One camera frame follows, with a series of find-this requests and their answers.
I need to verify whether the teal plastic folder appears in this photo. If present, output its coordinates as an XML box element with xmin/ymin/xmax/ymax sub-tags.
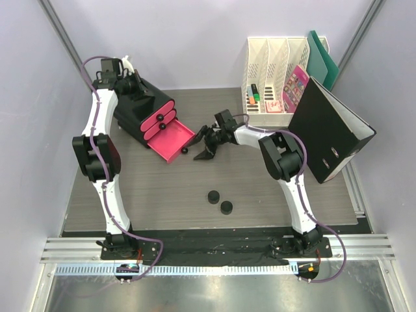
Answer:
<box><xmin>306</xmin><ymin>31</ymin><xmax>339</xmax><ymax>91</ymax></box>

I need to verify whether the black drawer cabinet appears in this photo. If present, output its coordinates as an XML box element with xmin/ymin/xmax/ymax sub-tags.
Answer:
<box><xmin>114</xmin><ymin>79</ymin><xmax>174</xmax><ymax>148</ymax></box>

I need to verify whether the black lever arch binder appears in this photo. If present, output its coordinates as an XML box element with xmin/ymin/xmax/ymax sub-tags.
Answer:
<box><xmin>289</xmin><ymin>77</ymin><xmax>376</xmax><ymax>184</ymax></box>

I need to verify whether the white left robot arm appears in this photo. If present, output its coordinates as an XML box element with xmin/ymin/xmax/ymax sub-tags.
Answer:
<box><xmin>72</xmin><ymin>56</ymin><xmax>140</xmax><ymax>259</ymax></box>

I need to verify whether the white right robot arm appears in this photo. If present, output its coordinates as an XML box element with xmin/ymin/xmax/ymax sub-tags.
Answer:
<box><xmin>186</xmin><ymin>110</ymin><xmax>322</xmax><ymax>257</ymax></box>

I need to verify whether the pink sticky note pad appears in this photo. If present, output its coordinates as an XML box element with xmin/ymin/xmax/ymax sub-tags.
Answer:
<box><xmin>265</xmin><ymin>100</ymin><xmax>285</xmax><ymax>114</ymax></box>

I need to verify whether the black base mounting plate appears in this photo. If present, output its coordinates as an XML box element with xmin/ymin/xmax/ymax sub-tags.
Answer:
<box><xmin>119</xmin><ymin>227</ymin><xmax>333</xmax><ymax>266</ymax></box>

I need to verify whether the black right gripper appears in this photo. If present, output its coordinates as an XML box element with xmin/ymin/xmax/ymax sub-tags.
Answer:
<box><xmin>188</xmin><ymin>125</ymin><xmax>227</xmax><ymax>161</ymax></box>

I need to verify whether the white mesh file organizer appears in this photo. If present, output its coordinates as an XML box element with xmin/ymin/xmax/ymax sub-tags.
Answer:
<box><xmin>241</xmin><ymin>36</ymin><xmax>330</xmax><ymax>127</ymax></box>

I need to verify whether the aluminium frame rail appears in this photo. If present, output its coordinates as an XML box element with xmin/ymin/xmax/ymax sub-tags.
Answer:
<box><xmin>41</xmin><ymin>234</ymin><xmax>395</xmax><ymax>279</ymax></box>

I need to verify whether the pink sticker booklet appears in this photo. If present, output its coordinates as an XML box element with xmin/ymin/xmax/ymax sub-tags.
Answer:
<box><xmin>282</xmin><ymin>65</ymin><xmax>309</xmax><ymax>113</ymax></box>

